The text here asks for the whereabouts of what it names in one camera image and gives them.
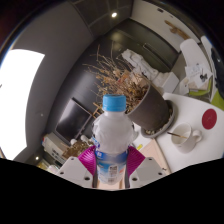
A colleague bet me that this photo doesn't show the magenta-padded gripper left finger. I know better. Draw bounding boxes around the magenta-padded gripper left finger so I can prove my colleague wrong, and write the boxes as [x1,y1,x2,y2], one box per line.
[55,144,99,189]

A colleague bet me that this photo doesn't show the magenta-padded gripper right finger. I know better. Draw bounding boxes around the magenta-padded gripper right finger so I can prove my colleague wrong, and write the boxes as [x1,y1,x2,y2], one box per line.
[124,145,168,190]

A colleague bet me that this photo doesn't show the blue-capped clear water bottle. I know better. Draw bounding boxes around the blue-capped clear water bottle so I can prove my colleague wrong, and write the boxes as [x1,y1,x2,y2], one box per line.
[91,94,135,186]

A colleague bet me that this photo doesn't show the white cabinet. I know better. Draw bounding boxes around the white cabinet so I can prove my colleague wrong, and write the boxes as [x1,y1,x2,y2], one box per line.
[41,133,68,164]

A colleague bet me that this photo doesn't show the grey plant saucer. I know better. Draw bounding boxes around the grey plant saucer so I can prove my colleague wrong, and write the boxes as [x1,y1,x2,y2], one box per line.
[141,99,179,139]

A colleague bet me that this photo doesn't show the wooden stirring stick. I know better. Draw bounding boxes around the wooden stirring stick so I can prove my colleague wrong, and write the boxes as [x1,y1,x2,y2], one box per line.
[166,131,188,139]

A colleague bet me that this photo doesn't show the wooden easel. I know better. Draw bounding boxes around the wooden easel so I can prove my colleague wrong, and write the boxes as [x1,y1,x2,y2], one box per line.
[92,101,104,118]

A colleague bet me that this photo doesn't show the dried plant in grey pot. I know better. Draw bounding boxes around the dried plant in grey pot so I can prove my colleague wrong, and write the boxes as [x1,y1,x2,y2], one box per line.
[83,44,171,132]

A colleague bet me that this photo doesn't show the white mug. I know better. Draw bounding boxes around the white mug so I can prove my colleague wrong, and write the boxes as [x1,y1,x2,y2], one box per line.
[170,122,203,154]

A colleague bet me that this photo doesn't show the flat round red coaster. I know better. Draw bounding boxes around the flat round red coaster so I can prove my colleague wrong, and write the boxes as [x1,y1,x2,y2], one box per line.
[201,108,218,130]

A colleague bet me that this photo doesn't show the long ceiling light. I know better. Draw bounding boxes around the long ceiling light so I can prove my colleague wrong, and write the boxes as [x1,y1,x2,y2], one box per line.
[0,49,46,161]

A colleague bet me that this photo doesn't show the stack of papers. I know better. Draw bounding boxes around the stack of papers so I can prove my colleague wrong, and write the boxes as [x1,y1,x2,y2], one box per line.
[184,63,213,91]

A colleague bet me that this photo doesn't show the wooden figure sculpture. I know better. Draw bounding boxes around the wooden figure sculpture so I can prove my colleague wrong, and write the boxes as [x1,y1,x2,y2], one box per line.
[164,19,191,41]

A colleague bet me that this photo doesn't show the black wall screen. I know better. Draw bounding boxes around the black wall screen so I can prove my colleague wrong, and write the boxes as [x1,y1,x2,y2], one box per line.
[54,97,93,146]

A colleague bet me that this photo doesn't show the white pedestal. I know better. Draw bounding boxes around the white pedestal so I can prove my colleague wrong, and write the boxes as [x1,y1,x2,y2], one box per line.
[151,70,181,96]

